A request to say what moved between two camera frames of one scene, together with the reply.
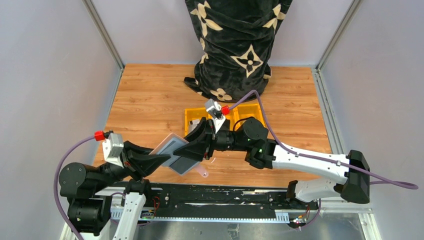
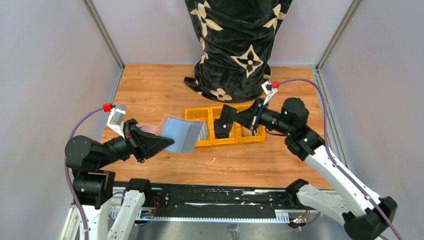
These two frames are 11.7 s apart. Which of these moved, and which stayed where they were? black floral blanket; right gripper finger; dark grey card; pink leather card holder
Moved: dark grey card; pink leather card holder; right gripper finger
Stayed: black floral blanket
